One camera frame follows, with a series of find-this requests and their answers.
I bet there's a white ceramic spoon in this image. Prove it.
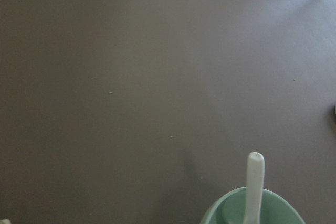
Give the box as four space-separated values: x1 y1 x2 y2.
243 152 265 224

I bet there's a light green bowl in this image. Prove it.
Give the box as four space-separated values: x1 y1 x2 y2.
201 187 305 224

